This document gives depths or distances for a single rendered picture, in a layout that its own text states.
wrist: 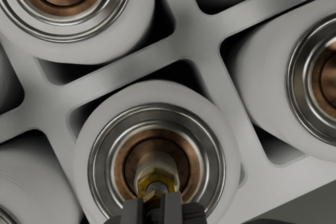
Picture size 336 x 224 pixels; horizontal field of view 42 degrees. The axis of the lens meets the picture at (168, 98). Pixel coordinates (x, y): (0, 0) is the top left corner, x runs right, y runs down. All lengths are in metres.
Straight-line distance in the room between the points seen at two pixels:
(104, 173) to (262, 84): 0.10
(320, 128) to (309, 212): 0.30
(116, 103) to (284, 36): 0.10
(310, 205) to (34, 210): 0.35
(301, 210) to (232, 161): 0.30
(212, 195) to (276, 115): 0.06
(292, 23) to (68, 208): 0.19
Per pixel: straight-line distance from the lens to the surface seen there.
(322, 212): 0.55
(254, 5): 0.32
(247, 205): 0.33
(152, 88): 0.24
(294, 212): 0.54
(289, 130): 0.25
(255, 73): 0.27
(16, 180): 0.27
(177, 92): 0.24
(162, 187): 0.19
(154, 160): 0.22
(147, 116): 0.24
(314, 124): 0.25
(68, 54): 0.25
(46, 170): 0.32
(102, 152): 0.24
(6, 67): 0.34
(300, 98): 0.25
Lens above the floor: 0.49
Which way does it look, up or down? 86 degrees down
